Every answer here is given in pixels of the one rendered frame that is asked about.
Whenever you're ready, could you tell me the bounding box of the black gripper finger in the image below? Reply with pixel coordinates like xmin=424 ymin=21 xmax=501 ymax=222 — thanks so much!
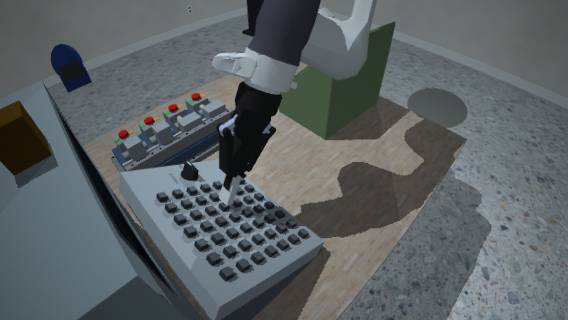
xmin=230 ymin=122 xmax=276 ymax=205
xmin=216 ymin=114 xmax=255 ymax=206

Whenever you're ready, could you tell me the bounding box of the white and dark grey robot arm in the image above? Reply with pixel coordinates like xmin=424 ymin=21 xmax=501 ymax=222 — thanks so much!
xmin=212 ymin=0 xmax=377 ymax=95

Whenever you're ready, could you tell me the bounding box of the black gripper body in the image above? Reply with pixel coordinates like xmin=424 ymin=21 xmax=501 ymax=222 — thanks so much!
xmin=230 ymin=81 xmax=282 ymax=139

